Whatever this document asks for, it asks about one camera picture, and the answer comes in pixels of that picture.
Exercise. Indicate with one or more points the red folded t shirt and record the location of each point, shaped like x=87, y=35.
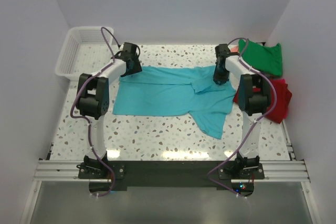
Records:
x=278, y=100

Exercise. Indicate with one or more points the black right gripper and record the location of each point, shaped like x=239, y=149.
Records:
x=223, y=79

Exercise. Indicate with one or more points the green folded t shirt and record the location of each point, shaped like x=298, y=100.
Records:
x=262, y=58

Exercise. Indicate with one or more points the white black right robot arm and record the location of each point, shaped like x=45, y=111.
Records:
x=247, y=157

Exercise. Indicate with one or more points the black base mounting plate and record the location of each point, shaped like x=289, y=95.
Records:
x=121, y=175

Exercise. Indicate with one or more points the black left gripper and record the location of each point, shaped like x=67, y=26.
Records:
x=137, y=68

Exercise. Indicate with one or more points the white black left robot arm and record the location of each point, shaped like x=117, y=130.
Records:
x=92, y=99

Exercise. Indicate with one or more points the pink folded t shirt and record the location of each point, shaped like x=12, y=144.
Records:
x=235, y=49

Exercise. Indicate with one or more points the turquoise t shirt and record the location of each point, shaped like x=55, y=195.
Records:
x=174, y=92

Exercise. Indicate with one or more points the aluminium front rail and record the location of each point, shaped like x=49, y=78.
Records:
x=274, y=171

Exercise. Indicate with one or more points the white plastic basket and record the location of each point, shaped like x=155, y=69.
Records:
x=84, y=50

